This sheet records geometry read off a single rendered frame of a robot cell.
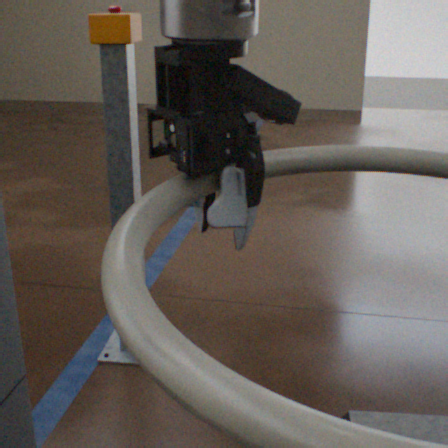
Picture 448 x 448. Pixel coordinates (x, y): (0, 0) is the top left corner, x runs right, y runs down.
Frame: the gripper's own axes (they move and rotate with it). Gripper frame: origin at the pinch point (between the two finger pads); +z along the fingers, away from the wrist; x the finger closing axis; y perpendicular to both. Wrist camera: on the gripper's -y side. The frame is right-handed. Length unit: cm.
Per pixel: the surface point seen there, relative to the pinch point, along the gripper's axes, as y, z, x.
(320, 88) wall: -466, 105, -371
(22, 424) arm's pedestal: 9, 57, -49
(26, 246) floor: -60, 102, -211
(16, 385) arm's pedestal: 9, 47, -49
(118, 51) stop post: -51, -3, -103
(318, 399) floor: -74, 93, -42
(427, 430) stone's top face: 8.9, 1.6, 30.3
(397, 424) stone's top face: 9.9, 1.7, 28.7
